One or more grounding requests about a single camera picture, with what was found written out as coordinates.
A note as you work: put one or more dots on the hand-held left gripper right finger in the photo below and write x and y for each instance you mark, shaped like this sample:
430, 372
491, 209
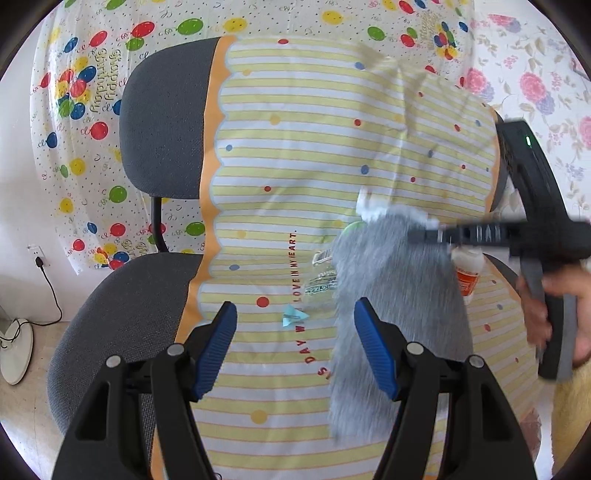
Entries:
376, 350

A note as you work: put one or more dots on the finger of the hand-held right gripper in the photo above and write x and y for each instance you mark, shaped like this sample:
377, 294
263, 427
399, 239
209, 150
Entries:
461, 233

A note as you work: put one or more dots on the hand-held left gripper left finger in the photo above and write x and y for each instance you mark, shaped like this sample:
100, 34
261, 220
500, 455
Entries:
214, 350

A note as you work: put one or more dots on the grey terry cloth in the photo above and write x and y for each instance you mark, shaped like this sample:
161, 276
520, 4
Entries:
406, 277

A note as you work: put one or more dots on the person's right hand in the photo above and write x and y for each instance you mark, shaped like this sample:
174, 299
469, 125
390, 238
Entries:
568, 281

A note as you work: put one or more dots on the white bottle orange label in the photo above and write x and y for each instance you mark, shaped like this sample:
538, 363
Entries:
468, 277

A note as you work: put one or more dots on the teal paper scrap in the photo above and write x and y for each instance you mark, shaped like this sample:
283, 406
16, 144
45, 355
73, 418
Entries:
293, 316

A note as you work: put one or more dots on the clear plastic wrapper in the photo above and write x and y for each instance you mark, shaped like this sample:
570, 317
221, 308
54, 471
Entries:
323, 277

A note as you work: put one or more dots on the white plastic bag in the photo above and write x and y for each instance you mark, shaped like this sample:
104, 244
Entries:
374, 207

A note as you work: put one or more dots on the small green lid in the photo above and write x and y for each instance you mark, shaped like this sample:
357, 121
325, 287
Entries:
355, 226

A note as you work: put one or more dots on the pink bin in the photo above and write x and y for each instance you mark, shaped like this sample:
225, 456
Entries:
531, 434

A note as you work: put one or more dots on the white floor fan stand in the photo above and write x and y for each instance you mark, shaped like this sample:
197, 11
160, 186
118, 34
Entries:
18, 360

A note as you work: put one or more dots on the yellow striped plastic sheet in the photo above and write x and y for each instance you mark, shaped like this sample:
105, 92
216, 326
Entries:
277, 161

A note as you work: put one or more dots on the yellow plush toy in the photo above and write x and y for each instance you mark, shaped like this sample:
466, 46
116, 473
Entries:
572, 424

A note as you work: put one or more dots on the grey office chair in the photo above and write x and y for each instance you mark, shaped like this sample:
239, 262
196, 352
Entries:
161, 120

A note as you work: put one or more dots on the balloon print plastic sheet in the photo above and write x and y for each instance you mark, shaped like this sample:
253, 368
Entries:
115, 69

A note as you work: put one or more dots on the floral printed wall cloth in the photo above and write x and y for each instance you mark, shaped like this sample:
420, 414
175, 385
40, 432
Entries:
545, 83

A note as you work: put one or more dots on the white wall socket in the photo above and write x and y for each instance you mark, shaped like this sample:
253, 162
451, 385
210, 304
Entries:
33, 251

